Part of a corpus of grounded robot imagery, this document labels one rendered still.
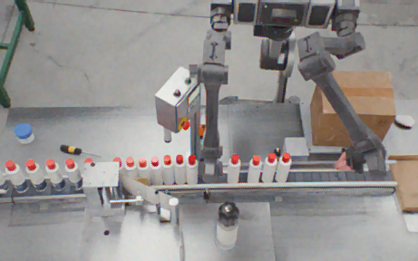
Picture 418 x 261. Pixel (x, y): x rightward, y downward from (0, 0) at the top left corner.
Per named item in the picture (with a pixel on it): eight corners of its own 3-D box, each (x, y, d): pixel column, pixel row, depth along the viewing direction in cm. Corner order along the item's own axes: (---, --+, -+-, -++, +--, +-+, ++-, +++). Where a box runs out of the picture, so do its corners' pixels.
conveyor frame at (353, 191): (14, 205, 260) (11, 199, 256) (18, 182, 266) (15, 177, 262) (392, 195, 265) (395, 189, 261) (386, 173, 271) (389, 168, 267)
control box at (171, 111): (157, 123, 229) (153, 94, 213) (180, 95, 237) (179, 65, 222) (178, 135, 226) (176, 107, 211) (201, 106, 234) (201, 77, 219)
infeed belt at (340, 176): (14, 200, 259) (12, 197, 256) (17, 183, 264) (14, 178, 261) (392, 191, 265) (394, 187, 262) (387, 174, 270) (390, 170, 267)
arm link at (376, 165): (375, 132, 214) (353, 139, 219) (379, 159, 208) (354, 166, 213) (391, 147, 222) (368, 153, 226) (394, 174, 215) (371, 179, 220)
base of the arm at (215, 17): (230, 23, 246) (232, 1, 236) (229, 37, 241) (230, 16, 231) (209, 22, 246) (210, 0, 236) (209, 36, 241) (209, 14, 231)
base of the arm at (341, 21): (352, 29, 244) (360, 6, 234) (353, 43, 240) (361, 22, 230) (330, 28, 245) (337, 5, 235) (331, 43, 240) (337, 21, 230)
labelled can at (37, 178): (34, 192, 257) (22, 169, 240) (35, 181, 260) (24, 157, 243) (46, 191, 257) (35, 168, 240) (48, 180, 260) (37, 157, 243)
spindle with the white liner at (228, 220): (215, 250, 244) (218, 218, 219) (214, 229, 248) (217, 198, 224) (237, 249, 244) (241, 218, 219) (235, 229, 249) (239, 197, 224)
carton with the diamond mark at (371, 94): (312, 145, 277) (323, 112, 254) (309, 104, 290) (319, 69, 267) (379, 149, 276) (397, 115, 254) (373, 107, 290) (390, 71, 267)
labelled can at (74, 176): (71, 190, 258) (62, 167, 241) (72, 179, 261) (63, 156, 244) (83, 189, 258) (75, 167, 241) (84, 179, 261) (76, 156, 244)
